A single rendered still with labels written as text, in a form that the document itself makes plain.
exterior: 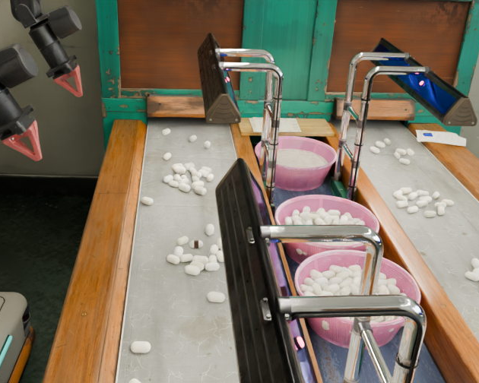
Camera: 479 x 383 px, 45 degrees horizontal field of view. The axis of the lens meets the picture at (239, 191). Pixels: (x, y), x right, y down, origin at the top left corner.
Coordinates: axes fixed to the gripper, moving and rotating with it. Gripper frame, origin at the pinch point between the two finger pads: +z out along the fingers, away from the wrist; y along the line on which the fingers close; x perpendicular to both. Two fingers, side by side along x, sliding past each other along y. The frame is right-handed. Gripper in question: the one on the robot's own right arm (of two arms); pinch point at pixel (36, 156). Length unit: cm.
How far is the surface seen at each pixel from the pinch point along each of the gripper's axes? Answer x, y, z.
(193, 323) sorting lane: -17.2, -21.7, 38.1
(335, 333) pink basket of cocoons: -42, -22, 54
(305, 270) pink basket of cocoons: -40, -5, 49
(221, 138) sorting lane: -25, 76, 42
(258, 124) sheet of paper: -39, 81, 45
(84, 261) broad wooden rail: 3.1, -3.7, 24.7
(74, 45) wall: 32, 173, 4
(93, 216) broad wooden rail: 4.3, 16.3, 24.1
